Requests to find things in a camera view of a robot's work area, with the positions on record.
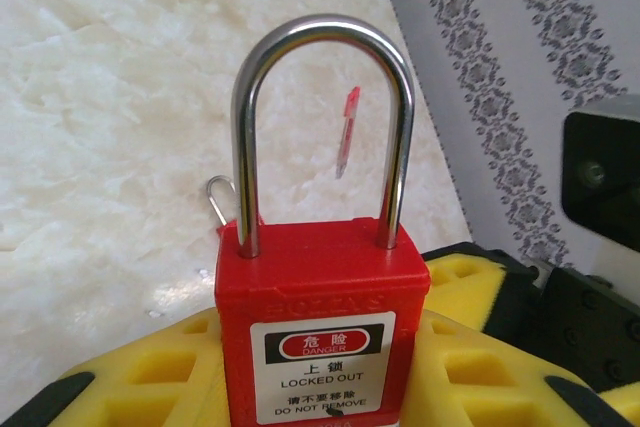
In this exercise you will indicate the small red padlock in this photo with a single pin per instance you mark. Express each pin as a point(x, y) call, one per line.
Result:
point(220, 230)

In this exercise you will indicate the red pen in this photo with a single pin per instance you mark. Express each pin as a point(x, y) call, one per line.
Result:
point(348, 122)

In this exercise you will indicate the red labelled safety padlock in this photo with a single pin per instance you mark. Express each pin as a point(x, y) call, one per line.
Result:
point(320, 287)

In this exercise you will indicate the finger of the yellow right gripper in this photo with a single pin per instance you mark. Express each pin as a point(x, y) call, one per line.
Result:
point(465, 287)

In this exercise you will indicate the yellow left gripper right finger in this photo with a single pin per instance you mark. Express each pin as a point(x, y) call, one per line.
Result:
point(475, 382)

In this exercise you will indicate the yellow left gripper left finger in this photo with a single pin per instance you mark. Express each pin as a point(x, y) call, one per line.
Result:
point(125, 377)

